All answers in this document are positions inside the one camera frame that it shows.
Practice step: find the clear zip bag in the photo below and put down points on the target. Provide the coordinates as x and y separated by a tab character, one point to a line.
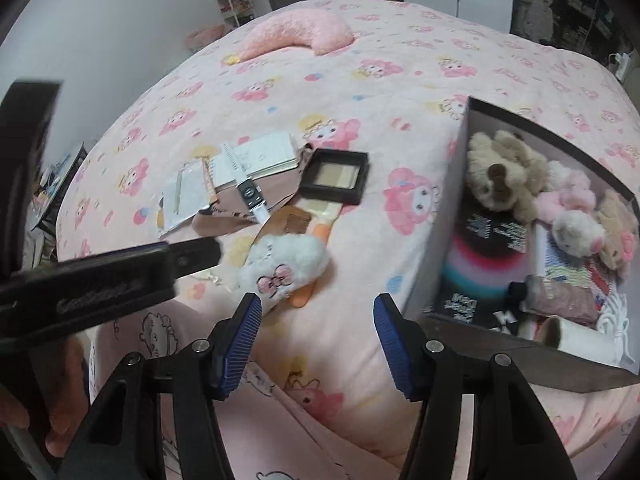
187	190

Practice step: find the white paper roll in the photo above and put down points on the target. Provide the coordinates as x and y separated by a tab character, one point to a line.
580	340

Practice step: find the white device with black button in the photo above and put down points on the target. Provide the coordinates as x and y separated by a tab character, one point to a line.
248	192

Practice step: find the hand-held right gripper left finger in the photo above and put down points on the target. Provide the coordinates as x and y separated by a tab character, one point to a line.
242	340

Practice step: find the tan plush with pink bow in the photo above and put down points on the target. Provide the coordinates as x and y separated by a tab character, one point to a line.
612	220

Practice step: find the person's left hand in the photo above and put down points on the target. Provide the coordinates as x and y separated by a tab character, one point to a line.
55	395

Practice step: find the black striped packet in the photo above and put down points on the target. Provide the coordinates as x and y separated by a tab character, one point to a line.
480	265

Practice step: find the pink plush crescent pillow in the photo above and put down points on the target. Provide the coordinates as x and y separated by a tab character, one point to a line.
300	30

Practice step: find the small striped cloth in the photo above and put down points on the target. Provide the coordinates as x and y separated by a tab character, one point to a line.
565	262

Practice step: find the pink printed blanket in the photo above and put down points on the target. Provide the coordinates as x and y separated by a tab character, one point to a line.
400	85

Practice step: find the glass display cabinet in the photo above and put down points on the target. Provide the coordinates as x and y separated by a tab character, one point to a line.
575	5

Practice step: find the cream and orange paddle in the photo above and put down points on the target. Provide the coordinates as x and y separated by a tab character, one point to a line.
320	210

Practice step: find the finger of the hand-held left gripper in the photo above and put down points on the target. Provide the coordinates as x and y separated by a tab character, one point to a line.
197	257

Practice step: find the cream tube with black cap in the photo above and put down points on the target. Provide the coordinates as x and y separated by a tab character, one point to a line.
519	291

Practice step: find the black square frame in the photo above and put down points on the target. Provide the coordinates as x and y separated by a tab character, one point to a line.
332	175

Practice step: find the white plush toy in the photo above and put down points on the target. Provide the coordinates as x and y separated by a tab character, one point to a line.
290	265

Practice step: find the white notebook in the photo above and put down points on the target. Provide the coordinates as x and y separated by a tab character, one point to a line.
270	155

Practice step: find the pink plush toy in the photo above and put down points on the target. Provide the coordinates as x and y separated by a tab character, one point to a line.
565	195

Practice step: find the tan bear plush toy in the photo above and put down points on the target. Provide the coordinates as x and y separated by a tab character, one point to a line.
500	160

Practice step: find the small cream plush toy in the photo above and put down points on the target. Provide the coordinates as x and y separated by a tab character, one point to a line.
575	230

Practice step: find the black storage box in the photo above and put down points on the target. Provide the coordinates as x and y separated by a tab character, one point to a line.
435	260

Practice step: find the brown glitter pouch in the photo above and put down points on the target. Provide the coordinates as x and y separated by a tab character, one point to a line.
565	297

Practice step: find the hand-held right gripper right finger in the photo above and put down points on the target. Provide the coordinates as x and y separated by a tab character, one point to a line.
395	340

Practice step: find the brown wooden comb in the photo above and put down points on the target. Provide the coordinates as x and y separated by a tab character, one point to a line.
287	222

